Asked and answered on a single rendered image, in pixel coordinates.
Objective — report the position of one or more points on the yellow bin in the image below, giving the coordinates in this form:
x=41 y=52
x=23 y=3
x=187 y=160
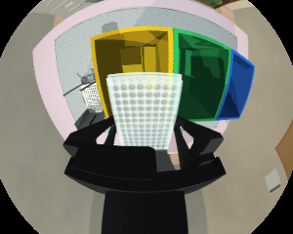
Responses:
x=132 y=49

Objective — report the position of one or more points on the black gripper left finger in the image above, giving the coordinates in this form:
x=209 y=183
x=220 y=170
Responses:
x=92 y=132

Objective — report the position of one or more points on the green open-top bin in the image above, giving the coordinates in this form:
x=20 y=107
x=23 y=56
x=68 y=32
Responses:
x=205 y=67

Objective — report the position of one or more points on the white well plate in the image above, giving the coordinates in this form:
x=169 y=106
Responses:
x=145 y=122
x=92 y=98

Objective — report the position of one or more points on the blue open-top bin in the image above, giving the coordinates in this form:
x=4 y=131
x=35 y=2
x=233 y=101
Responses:
x=238 y=87

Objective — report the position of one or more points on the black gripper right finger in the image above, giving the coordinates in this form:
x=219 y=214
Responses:
x=205 y=141

